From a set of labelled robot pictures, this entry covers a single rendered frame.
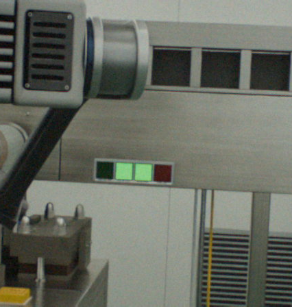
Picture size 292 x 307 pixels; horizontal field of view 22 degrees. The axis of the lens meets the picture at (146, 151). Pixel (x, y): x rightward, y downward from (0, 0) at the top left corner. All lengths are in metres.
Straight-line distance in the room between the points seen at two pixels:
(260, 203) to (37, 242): 0.82
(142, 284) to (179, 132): 2.55
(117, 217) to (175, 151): 2.43
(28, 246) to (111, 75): 1.06
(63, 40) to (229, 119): 1.35
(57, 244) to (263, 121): 0.75
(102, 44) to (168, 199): 3.68
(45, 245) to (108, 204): 2.71
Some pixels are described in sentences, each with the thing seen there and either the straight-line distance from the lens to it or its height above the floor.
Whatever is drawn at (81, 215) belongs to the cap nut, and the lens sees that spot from 2.40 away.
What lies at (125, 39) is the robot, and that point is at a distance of 1.11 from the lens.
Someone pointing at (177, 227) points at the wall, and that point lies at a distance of 4.75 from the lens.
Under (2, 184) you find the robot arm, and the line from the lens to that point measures 1.43.
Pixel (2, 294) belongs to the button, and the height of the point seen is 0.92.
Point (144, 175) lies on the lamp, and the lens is 2.38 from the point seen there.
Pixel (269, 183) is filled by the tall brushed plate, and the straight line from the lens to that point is 2.39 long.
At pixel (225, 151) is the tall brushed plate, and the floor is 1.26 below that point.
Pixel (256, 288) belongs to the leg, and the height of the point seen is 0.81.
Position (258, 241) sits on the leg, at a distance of 2.57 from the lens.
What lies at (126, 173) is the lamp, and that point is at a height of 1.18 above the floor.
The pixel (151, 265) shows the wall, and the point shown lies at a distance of 4.80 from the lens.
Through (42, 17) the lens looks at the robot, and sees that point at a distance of 1.07.
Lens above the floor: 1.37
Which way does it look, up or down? 3 degrees down
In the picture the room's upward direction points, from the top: 3 degrees clockwise
